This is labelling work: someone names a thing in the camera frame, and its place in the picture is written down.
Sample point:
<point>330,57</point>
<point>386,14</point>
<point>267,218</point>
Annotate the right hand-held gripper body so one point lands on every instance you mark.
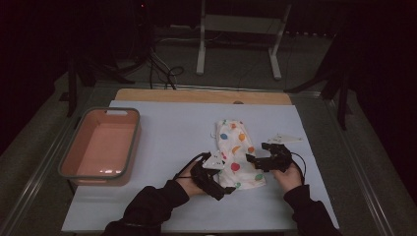
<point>282,157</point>

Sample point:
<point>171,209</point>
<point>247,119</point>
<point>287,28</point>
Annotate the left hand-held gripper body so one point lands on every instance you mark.
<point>206,178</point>

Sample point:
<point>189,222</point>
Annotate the white pants with colourful print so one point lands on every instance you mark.
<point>236,141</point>

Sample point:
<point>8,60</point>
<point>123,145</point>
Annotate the pink plastic basket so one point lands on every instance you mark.
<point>101,147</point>

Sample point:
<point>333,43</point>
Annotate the person's left hand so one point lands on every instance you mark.
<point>188,185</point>

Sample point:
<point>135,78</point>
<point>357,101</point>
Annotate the person's right hand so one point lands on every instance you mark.
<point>288,178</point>

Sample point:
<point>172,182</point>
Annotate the pale blue table sheet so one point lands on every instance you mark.
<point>164,137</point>

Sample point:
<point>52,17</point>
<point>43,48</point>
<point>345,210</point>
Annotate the black tripod stand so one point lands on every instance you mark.
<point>72,88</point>
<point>343,105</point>

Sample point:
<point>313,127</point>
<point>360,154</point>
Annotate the white metal stand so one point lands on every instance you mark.
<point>242,23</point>

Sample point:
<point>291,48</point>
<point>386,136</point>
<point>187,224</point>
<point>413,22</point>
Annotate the dark device with red light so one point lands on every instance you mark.
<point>142,19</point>

